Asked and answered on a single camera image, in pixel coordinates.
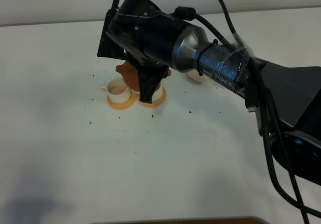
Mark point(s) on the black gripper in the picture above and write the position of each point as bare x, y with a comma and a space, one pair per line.
139, 31

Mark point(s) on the brown clay teapot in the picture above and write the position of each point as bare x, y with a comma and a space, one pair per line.
129, 73

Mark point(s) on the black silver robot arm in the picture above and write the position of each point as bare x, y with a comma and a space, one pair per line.
286, 100

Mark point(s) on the beige teapot coaster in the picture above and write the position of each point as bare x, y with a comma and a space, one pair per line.
195, 77

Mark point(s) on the white right teacup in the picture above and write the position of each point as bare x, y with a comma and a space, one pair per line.
157, 94

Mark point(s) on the white teacup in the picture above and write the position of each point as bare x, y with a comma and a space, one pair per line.
117, 91
157, 94

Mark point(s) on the orange left coaster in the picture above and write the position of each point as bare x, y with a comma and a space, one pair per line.
122, 106

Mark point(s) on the orange coaster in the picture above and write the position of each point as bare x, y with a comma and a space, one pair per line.
156, 103
122, 106

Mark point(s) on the orange right coaster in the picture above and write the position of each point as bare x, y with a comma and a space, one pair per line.
156, 103

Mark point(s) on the white left teacup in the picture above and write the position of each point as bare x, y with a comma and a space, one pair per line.
117, 91

